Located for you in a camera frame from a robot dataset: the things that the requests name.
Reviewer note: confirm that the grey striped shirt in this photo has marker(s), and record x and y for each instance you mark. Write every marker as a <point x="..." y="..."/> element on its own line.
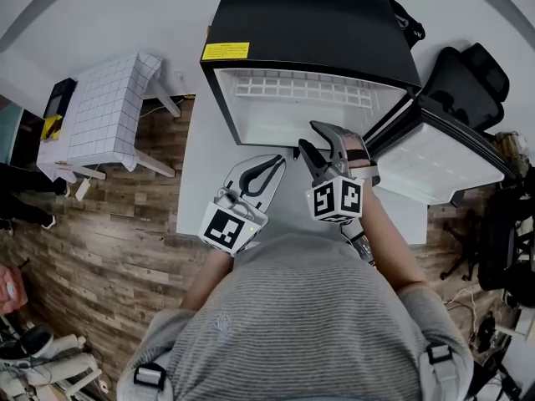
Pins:
<point x="301" y="328"/>

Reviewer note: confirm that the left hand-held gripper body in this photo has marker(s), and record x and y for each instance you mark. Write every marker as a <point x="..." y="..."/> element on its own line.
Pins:
<point x="227" y="230"/>

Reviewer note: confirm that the white checked tablecloth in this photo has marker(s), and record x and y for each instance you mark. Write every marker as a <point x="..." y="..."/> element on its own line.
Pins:
<point x="104" y="111"/>

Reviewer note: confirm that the black mini fridge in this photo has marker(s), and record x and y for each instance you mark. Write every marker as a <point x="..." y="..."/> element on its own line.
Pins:
<point x="309" y="19"/>

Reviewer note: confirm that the yellow box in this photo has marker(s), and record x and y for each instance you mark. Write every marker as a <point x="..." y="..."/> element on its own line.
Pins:
<point x="51" y="128"/>

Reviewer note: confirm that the black wheeled chair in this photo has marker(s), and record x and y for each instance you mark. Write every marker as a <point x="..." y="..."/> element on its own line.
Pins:
<point x="497" y="245"/>

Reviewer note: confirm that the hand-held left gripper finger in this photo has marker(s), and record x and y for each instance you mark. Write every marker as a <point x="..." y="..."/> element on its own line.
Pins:
<point x="239" y="166"/>
<point x="273" y="190"/>

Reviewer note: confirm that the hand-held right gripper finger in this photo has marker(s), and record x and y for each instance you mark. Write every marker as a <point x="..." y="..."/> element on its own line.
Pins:
<point x="315" y="161"/>
<point x="337" y="140"/>

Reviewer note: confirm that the person's right hand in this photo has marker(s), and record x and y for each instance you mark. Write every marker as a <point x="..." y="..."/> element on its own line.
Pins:
<point x="359" y="144"/>

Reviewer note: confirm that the black mesh office chair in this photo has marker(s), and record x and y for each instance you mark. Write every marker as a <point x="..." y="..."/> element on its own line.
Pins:
<point x="468" y="86"/>

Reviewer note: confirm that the white power strip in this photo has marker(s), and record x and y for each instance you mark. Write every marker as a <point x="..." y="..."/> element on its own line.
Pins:
<point x="83" y="189"/>

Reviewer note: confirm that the white side table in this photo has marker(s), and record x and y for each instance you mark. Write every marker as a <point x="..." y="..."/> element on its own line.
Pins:
<point x="156" y="163"/>

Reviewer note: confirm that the white floor machine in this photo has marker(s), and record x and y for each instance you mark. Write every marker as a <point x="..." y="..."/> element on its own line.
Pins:
<point x="46" y="357"/>

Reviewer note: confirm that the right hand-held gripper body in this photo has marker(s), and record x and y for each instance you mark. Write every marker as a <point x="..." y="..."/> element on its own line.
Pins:
<point x="334" y="201"/>

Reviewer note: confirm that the white wire fridge shelf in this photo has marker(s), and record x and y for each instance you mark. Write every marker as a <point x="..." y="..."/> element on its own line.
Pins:
<point x="267" y="87"/>

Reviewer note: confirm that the white work table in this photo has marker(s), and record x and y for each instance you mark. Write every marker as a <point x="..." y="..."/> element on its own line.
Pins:
<point x="439" y="165"/>

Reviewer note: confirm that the black bag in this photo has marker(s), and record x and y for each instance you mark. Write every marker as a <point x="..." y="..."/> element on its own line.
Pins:
<point x="411" y="25"/>

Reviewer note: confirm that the person's left forearm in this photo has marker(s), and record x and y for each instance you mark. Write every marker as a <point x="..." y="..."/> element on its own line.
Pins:
<point x="209" y="278"/>

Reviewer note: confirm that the black battery box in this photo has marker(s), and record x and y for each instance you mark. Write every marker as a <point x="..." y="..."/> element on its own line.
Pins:
<point x="364" y="251"/>

